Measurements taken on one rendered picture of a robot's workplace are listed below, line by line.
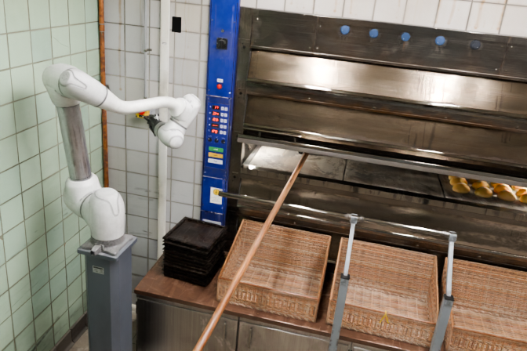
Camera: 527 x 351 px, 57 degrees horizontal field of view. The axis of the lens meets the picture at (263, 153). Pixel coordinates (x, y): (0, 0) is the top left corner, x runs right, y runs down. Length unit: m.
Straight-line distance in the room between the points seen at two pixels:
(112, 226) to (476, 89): 1.92
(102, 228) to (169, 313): 0.76
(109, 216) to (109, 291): 0.38
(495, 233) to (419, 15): 1.28
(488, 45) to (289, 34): 1.00
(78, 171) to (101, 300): 0.63
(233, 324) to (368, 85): 1.48
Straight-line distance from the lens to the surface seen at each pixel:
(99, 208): 2.34
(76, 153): 2.41
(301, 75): 2.70
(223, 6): 2.73
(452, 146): 2.79
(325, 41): 2.68
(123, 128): 3.15
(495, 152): 2.84
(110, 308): 2.58
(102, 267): 2.47
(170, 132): 2.46
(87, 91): 2.15
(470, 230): 3.01
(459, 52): 2.71
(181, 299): 2.81
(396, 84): 2.69
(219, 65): 2.78
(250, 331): 2.78
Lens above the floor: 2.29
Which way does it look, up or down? 20 degrees down
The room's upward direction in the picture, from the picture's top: 5 degrees clockwise
